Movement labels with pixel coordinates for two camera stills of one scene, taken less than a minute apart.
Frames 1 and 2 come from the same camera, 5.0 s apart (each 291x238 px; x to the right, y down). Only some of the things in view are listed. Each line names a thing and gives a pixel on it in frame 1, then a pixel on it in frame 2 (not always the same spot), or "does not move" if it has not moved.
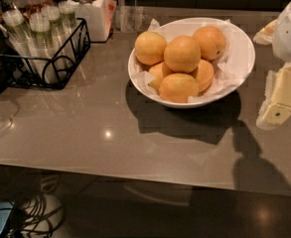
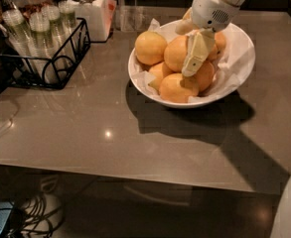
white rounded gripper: (290, 34) → (210, 10)
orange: (182, 54) does not move
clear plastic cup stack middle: (45, 47) does not move
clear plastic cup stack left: (18, 31) does not move
